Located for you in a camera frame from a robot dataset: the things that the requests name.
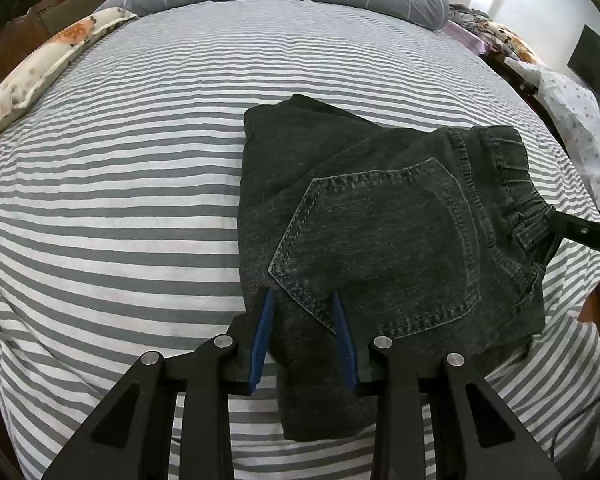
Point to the grey white striped bed sheet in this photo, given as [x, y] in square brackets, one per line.
[130, 210]

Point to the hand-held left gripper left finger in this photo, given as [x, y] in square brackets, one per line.
[262, 340]

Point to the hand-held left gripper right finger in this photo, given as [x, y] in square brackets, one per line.
[343, 340]

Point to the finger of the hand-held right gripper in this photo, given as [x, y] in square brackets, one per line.
[585, 232]

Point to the dark grey denim pants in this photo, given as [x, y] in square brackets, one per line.
[380, 235]

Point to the brown wooden headboard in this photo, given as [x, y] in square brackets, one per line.
[55, 15]

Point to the white dotted cloth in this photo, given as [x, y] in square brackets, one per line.
[575, 120]

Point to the floral clothes pile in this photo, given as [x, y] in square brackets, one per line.
[505, 40]

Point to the black television screen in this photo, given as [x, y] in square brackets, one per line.
[595, 70]

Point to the floral pillow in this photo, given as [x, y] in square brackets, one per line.
[40, 70]

